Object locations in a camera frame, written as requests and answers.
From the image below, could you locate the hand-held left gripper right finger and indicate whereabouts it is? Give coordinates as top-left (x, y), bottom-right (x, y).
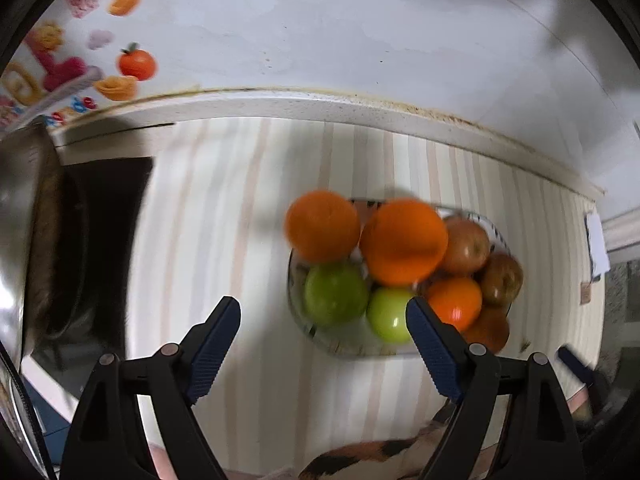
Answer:
top-left (405, 296), bottom-right (584, 480)

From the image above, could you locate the sun wall sticker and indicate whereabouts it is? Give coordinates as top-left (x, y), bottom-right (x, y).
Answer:
top-left (27, 22), bottom-right (66, 54)

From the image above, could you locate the red apple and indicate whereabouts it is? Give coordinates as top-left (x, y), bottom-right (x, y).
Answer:
top-left (439, 217), bottom-right (492, 276)
top-left (477, 252), bottom-right (525, 307)
top-left (462, 304), bottom-right (511, 356)

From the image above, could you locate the small orange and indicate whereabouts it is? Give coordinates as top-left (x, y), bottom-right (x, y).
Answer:
top-left (425, 275), bottom-right (484, 332)

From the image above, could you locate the white paper note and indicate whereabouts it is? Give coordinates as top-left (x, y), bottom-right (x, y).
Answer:
top-left (584, 212), bottom-right (612, 282)

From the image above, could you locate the glass fruit bowl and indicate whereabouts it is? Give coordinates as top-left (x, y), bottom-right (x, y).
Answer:
top-left (287, 197), bottom-right (512, 359)

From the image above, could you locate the steel wok lid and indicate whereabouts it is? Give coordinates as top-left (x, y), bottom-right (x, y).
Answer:
top-left (0, 124), bottom-right (62, 361)

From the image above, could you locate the calico cat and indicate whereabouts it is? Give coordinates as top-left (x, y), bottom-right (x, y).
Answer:
top-left (297, 402), bottom-right (462, 480)

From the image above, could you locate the green apple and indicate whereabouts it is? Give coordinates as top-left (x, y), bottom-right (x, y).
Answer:
top-left (303, 261), bottom-right (371, 329)
top-left (366, 287), bottom-right (419, 345)

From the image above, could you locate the persimmon wall sticker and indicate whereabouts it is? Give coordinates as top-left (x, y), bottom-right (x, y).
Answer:
top-left (117, 42), bottom-right (157, 82)

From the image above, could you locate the large orange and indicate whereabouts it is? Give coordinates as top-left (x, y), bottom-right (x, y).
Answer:
top-left (359, 198), bottom-right (450, 287)

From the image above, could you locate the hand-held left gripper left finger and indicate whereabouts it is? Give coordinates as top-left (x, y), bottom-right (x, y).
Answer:
top-left (59, 296), bottom-right (242, 480)

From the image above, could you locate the gold ingot wall sticker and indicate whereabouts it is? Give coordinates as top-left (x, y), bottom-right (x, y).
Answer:
top-left (93, 74), bottom-right (139, 103)

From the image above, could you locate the medium orange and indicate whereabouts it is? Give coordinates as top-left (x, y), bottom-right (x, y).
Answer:
top-left (284, 188), bottom-right (362, 265)

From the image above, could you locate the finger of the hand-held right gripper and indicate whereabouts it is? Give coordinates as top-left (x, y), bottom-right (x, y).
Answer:
top-left (557, 344), bottom-right (613, 402)

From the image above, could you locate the dark wok with steel handle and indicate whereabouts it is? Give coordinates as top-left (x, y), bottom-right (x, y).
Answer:
top-left (34, 169), bottom-right (102, 342)

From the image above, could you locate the striped tablecloth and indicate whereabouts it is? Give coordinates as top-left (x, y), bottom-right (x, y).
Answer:
top-left (124, 115), bottom-right (609, 480)

